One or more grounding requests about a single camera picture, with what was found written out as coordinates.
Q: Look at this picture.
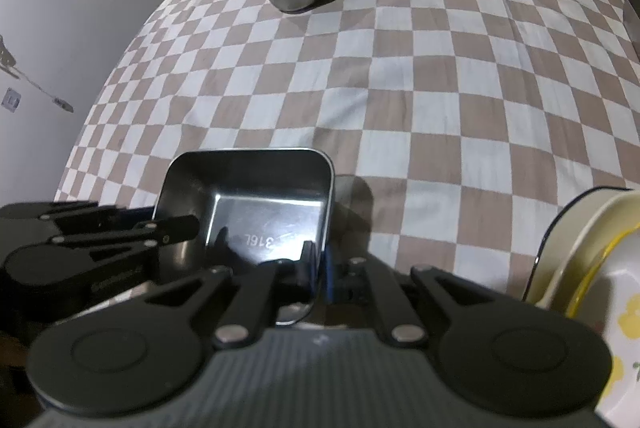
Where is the steel rectangular tray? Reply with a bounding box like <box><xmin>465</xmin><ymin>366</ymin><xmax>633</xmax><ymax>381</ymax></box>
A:
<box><xmin>151</xmin><ymin>148</ymin><xmax>335</xmax><ymax>326</ymax></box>

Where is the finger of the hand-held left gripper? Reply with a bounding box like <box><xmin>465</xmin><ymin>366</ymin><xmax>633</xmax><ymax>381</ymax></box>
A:
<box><xmin>47</xmin><ymin>214</ymin><xmax>202</xmax><ymax>251</ymax></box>
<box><xmin>40</xmin><ymin>203</ymin><xmax>157</xmax><ymax>233</ymax></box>

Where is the cream two-handled ceramic bowl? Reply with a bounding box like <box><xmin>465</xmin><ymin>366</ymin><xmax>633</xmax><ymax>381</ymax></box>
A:
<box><xmin>522</xmin><ymin>190</ymin><xmax>640</xmax><ymax>309</ymax></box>

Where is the brown white checkered cloth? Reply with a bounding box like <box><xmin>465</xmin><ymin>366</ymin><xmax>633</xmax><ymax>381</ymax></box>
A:
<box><xmin>54</xmin><ymin>0</ymin><xmax>640</xmax><ymax>309</ymax></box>

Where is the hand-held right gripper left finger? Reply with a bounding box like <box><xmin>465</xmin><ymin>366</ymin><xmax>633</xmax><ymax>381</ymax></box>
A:
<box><xmin>142</xmin><ymin>240</ymin><xmax>318</xmax><ymax>349</ymax></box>

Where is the flower-shaped yellow-rimmed bowl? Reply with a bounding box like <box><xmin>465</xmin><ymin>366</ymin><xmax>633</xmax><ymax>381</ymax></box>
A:
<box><xmin>565</xmin><ymin>228</ymin><xmax>640</xmax><ymax>428</ymax></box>

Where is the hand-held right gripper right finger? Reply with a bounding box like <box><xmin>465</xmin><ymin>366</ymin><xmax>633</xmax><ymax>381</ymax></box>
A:
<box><xmin>324</xmin><ymin>253</ymin><xmax>501</xmax><ymax>346</ymax></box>

